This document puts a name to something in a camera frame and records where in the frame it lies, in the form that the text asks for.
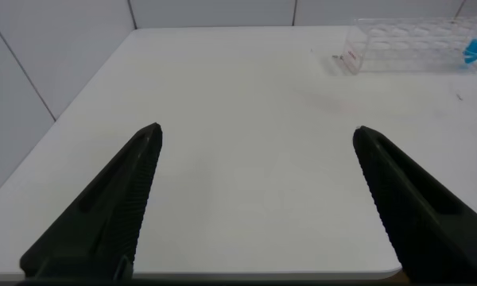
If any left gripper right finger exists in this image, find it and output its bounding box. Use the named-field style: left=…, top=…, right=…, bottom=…
left=352, top=125, right=477, bottom=284

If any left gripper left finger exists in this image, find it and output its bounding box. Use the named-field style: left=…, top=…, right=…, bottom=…
left=18, top=122, right=164, bottom=280

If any clear acrylic test tube rack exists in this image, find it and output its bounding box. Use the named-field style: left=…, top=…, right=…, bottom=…
left=340, top=14, right=477, bottom=75

